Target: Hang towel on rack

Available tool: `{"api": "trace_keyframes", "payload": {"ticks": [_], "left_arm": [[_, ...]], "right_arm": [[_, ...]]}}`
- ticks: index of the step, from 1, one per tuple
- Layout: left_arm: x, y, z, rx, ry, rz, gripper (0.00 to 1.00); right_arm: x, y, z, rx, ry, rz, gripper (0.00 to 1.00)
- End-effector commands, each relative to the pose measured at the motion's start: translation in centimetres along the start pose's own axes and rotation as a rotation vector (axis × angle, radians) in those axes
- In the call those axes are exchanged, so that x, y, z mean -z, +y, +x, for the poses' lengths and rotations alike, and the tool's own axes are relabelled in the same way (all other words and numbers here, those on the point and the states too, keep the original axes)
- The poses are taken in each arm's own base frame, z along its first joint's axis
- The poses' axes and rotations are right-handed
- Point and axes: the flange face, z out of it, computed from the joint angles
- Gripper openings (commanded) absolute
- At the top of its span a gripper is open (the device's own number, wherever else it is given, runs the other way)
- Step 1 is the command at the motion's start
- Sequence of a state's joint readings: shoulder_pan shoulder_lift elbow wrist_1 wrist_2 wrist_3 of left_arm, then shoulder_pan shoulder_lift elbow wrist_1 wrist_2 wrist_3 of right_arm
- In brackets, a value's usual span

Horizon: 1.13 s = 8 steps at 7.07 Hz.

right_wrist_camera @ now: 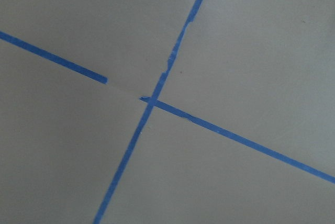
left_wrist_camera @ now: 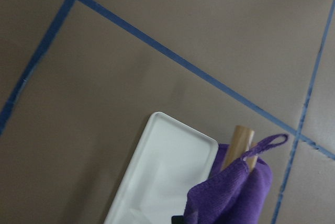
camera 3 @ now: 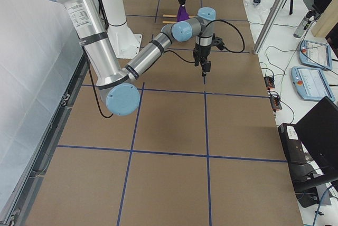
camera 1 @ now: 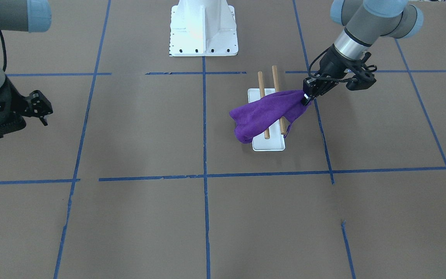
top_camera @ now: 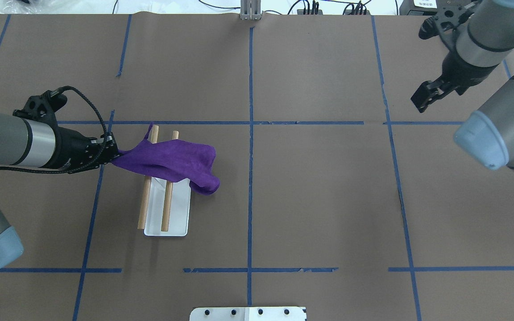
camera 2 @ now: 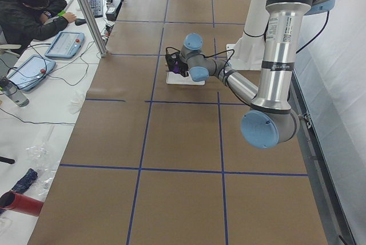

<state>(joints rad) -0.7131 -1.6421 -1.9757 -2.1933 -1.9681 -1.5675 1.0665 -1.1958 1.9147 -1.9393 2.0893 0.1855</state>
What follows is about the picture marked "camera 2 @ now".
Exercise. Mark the clear plastic wrap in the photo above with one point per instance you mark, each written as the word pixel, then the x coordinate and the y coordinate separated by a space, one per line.
pixel 44 163

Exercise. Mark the aluminium frame post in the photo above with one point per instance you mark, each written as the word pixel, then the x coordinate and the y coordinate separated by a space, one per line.
pixel 93 28

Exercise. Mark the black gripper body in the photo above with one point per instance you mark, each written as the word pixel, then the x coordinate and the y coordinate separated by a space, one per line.
pixel 183 70

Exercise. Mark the blue teach pendant near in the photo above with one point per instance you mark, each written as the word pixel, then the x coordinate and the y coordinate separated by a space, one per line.
pixel 31 72

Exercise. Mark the red cylinder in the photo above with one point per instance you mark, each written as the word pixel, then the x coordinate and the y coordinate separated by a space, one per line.
pixel 12 201

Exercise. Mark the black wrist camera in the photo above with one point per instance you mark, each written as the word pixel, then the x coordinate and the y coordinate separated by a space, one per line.
pixel 172 59

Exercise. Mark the black computer mouse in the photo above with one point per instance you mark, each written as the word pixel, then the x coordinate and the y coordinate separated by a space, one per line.
pixel 79 21

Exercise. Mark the blue teach pendant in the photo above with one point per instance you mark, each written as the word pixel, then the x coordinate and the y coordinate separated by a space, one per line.
pixel 65 45
pixel 31 72

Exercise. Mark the white towel rack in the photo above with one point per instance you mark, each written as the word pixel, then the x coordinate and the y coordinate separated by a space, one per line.
pixel 177 79

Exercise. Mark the seated person in black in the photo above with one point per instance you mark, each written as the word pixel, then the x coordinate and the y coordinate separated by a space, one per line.
pixel 23 21

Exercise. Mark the black keyboard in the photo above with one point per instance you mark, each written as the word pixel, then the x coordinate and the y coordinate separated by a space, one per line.
pixel 96 7

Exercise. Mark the purple towel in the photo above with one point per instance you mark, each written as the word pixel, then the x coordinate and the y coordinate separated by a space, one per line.
pixel 176 68

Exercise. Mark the blue teach pendant far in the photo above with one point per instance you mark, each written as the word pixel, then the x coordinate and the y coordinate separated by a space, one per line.
pixel 65 45

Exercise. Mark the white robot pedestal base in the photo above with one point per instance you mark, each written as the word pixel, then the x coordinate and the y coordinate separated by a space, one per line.
pixel 249 49

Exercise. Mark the grey water bottle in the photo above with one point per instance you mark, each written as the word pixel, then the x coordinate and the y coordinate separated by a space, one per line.
pixel 13 93

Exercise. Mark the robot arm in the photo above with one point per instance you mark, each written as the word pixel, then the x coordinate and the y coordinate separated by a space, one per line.
pixel 271 119

